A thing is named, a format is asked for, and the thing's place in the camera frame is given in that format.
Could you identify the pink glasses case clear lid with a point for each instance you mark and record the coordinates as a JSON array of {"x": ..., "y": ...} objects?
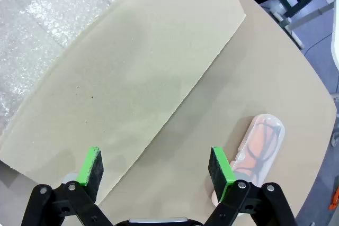
[{"x": 265, "y": 146}]

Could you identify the clear bubble wrap sheet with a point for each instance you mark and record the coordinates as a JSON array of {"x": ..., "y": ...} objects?
[{"x": 39, "y": 11}]

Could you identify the small orange object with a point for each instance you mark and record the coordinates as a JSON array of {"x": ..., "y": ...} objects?
[{"x": 334, "y": 199}]

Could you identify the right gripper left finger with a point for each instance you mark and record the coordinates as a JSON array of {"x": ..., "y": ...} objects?
[{"x": 91, "y": 167}]

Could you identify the brown cardboard box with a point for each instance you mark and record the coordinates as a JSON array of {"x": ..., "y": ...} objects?
[{"x": 132, "y": 64}]

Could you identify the white table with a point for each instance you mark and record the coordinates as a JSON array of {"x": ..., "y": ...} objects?
[{"x": 291, "y": 33}]

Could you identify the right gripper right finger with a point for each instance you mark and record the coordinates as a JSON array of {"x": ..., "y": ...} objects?
[{"x": 219, "y": 170}]

